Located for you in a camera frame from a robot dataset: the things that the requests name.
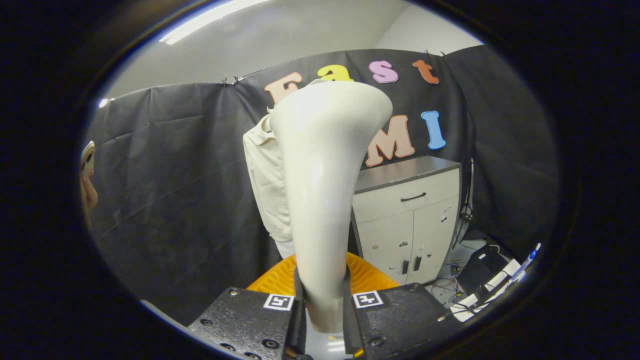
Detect white ironing pad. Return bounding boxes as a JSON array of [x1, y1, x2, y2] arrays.
[[275, 239, 297, 260]]

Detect black box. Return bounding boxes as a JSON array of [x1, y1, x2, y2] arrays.
[[457, 245, 509, 296]]

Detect white cabinet with grey top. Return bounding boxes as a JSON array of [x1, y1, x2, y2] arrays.
[[351, 156, 462, 286]]

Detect black hanging cables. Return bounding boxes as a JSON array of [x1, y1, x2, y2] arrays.
[[457, 159, 475, 242]]

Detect blue pen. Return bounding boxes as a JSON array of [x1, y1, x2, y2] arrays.
[[510, 243, 542, 282]]

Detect white paper sheets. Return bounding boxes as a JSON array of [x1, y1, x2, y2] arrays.
[[450, 259, 525, 323]]

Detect cream button-up shirt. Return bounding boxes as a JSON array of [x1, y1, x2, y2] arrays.
[[242, 114, 296, 246]]

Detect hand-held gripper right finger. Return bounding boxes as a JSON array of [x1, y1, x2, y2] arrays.
[[342, 251, 461, 359]]

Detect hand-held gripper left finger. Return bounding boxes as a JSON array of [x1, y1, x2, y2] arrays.
[[187, 252, 307, 360]]

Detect tangle of thin wires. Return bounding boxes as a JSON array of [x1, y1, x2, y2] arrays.
[[429, 259, 467, 303]]

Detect white garment steamer head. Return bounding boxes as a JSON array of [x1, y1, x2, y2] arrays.
[[269, 81, 394, 335]]

